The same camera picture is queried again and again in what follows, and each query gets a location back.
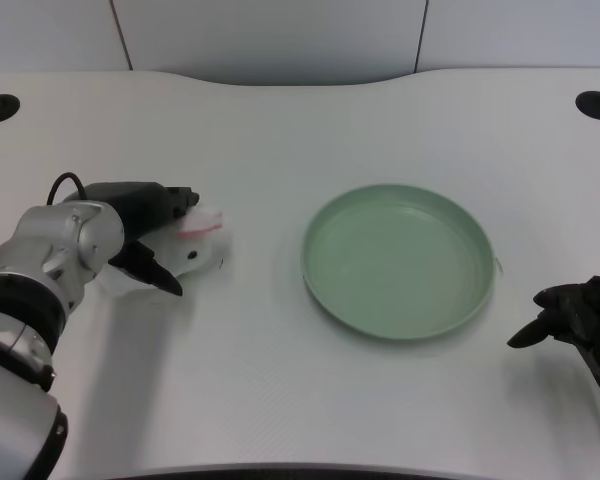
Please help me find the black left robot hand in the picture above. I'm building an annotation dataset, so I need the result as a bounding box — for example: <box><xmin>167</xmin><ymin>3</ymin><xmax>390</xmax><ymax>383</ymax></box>
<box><xmin>82</xmin><ymin>181</ymin><xmax>202</xmax><ymax>298</ymax></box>

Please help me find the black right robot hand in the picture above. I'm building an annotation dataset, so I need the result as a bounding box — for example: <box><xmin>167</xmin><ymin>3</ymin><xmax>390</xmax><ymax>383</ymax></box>
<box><xmin>506</xmin><ymin>275</ymin><xmax>600</xmax><ymax>421</ymax></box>

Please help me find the green round plate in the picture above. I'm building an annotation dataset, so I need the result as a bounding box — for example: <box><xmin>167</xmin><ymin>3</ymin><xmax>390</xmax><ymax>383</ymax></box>
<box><xmin>300</xmin><ymin>184</ymin><xmax>496</xmax><ymax>343</ymax></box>

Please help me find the white rabbit plush doll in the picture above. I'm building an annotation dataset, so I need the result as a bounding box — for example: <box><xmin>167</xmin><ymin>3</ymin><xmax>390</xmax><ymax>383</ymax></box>
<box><xmin>97</xmin><ymin>201</ymin><xmax>235</xmax><ymax>301</ymax></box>

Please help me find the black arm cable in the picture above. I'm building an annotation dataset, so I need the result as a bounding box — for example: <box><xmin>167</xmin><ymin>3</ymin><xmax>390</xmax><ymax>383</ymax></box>
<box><xmin>46</xmin><ymin>172</ymin><xmax>87</xmax><ymax>206</ymax></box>

